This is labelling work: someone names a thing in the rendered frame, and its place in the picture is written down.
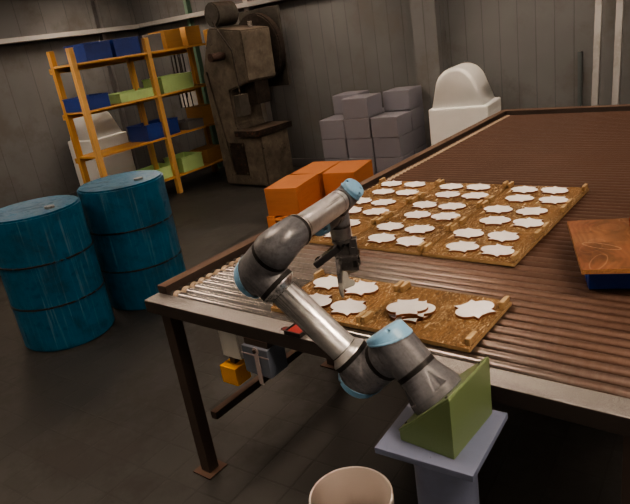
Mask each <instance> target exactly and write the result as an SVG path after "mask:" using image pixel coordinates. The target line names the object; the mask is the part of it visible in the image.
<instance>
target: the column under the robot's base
mask: <svg viewBox="0 0 630 504"><path fill-rule="evenodd" d="M414 413H415V412H414V411H413V410H412V408H411V406H410V403H409V404H408V405H407V406H406V408H405V409H404V410H403V411H402V413H401V414H400V415H399V416H398V418H397V419H396V420H395V422H394V423H393V424H392V425H391V427H390V428H389V429H388V431H387V432H386V433H385V434H384V436H383V437H382V438H381V440H380V441H379V442H378V443H377V445H376V446H375V453H377V454H380V455H384V456H387V457H390V458H393V459H397V460H400V461H403V462H407V463H410V464H413V465H414V471H415V479H416V488H417V497H418V504H480V502H479V487H478V473H479V471H480V469H481V467H482V465H483V464H484V462H485V460H486V458H487V456H488V454H489V452H490V451H491V449H492V447H493V445H494V443H495V441H496V439H497V438H498V436H499V434H500V432H501V430H502V428H503V427H504V425H505V423H506V421H507V419H508V414H507V413H505V412H501V411H496V410H492V414H491V415H490V417H489V418H488V419H487V420H486V421H485V423H484V424H483V425H482V426H481V428H480V429H479V430H478V431H477V433H476V434H475V435H474V436H473V437H472V439H471V440H470V441H469V442H468V444H467V445H466V446H465V447H464V448H463V450H462V451H461V452H460V453H459V455H458V456H457V457H456V458H455V460H454V459H451V458H448V457H446V456H443V455H440V454H438V453H435V452H432V451H430V450H427V449H424V448H422V447H419V446H416V445H413V444H411V443H408V442H405V441H403V440H401V437H400V431H399V428H400V427H401V426H402V425H403V424H404V423H405V422H406V421H407V420H408V419H409V418H410V417H411V416H412V415H413V414H414Z"/></svg>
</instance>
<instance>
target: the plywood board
mask: <svg viewBox="0 0 630 504"><path fill-rule="evenodd" d="M567 226H568V230H569V233H570V237H571V240H572V243H573V247H574V250H575V254H576V257H577V261H578V264H579V267H580V271H581V274H582V275H587V274H629V273H630V222H629V218H618V219H598V220H578V221H567Z"/></svg>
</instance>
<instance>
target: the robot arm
mask: <svg viewBox="0 0 630 504"><path fill-rule="evenodd" d="M363 193H364V190H363V187H362V186H361V184H360V183H359V182H358V181H356V180H354V179H352V178H348V179H346V180H345V181H344V182H343V183H341V185H340V186H339V187H338V188H337V189H336V190H334V191H333V192H331V193H330V194H328V195H327V196H325V197H323V198H322V199H320V200H319V201H317V202H316V203H314V204H313V205H311V206H309V207H308V208H306V209H305V210H303V211H302V212H300V213H298V214H297V215H296V214H292V215H289V216H287V217H285V218H284V219H282V220H281V221H279V222H277V223H276V224H274V225H272V226H271V227H269V228H268V229H266V230H265V231H264V232H263V233H261V234H260V235H259V236H258V237H257V238H256V240H255V241H254V243H253V244H252V245H251V246H250V248H249V249H248V250H247V251H246V253H245V254H244V255H243V256H242V257H241V258H240V259H239V261H238V263H237V265H236V266H235V269H234V281H235V284H236V286H237V287H238V289H239V290H240V291H241V292H242V293H243V294H244V295H246V296H247V297H252V298H254V299H256V298H261V299H262V300H263V301H264V302H273V303H274V304H275V305H276V306H277V307H278V308H279V309H280V310H281V311H282V312H283V313H284V314H285V315H286V316H287V317H289V318H290V319H291V320H292V321H293V322H294V323H295V324H296V325H297V326H298V327H299V328H300V329H301V330H302V331H303V332H304V333H305V334H306V335H307V336H308V337H310V338H311V339H312V340H313V341H314V342H315V343H316V344H317V345H318V346H319V347H320V348H321V349H322V350H323V351H324V352H325V353H326V354H327V355H328V356H329V357H331V358H332V359H333V360H334V367H335V370H336V371H337V372H338V379H339V381H340V382H341V383H340V385H341V386H342V388H343V389H344V390H345V391H346V392H347V393H348V394H349V395H351V396H353V397H355V398H359V399H366V398H369V397H371V396H373V395H375V394H377V393H379V392H380V391H381V390H382V389H383V388H384V387H385V386H386V385H388V384H389V383H390V382H392V381H393V380H394V379H396V380H397V381H398V382H399V383H400V385H401V386H402V387H403V389H404V391H405V393H406V396H407V398H408V401H409V403H410V406H411V408H412V410H413V411H414V412H415V414H416V415H420V414H422V413H424V412H425V411H427V410H428V409H430V408H431V407H432V406H434V405H435V404H436V403H438V402H439V401H440V400H441V399H443V398H444V397H445V396H446V395H447V394H448V393H449V392H450V391H452V390H453V389H454V388H455V387H456V386H457V385H458V383H459V382H460V381H461V378H460V376H459V375H458V374H457V373H456V372H455V371H453V370H452V369H450V368H449V367H447V366H445V365H444V364H442V363H441V362H439V361H438V360H437V359H436V358H435V357H434V356H433V355H432V354H431V352H430V351H429V350H428V349H427V347H426V346H425V345H424V344H423V343H422V342H421V340H420V339H419V338H418V337H417V336H416V334H415V333H414V332H413V330H412V328H410V327H409V326H408V325H407V324H406V323H405V322H404V321H403V320H396V321H394V322H392V323H390V324H388V325H387V326H385V327H384V328H382V329H381V330H379V331H378V332H376V333H375V334H373V335H372V336H371V337H369V338H368V339H367V340H366V341H365V340H364V339H356V338H354V337H353V336H352V335H351V334H349V333H348V332H347V331H346V330H345V329H344V328H343V327H342V326H341V325H340V324H339V323H338V322H337V321H336V320H335V319H334V318H333V317H332V316H330V315H329V314H328V313H327V312H326V311H325V310H324V309H323V308H322V307H321V306H320V305H319V304H318V303H317V302H316V301H315V300H314V299H313V298H311V297H310V296H309V295H308V294H307V293H306V292H305V291H304V290H303V289H302V288H301V287H300V286H299V285H298V284H297V283H296V282H295V281H294V280H293V272H292V271H291V270H290V269H289V268H288V266H289V265H290V264H291V262H292V261H293V260H294V258H295V257H296V256H297V254H298V253H299V252H300V250H301V249H302V248H303V247H304V246H305V245H307V244H308V243H309V242H310V240H311V237H312V236H313V235H316V236H323V235H325V234H328V233H329V232H330V235H331V239H332V243H333V244H334V245H333V246H332V247H331V248H329V249H328V250H326V251H325V252H324V253H322V254H321V255H320V256H318V257H316V258H315V260H314V263H313V265H314V266H315V267H316V268H319V267H320V266H322V265H324V263H326V262H327V261H328V260H330V259H331V258H332V257H335V263H336V270H337V280H338V287H339V293H340V295H341V297H342V298H344V289H347V288H349V287H352V286H354V285H355V281H354V280H353V279H350V278H349V276H348V274H350V273H354V272H357V271H358V270H359V266H360V264H361V260H360V251H359V249H358V247H357V236H352V231H351V223H350V216H349V210H350V209H351V208H352V207H353V206H354V205H355V204H356V202H357V201H359V200H360V198H361V197H362V195H363ZM344 244H345V245H344Z"/></svg>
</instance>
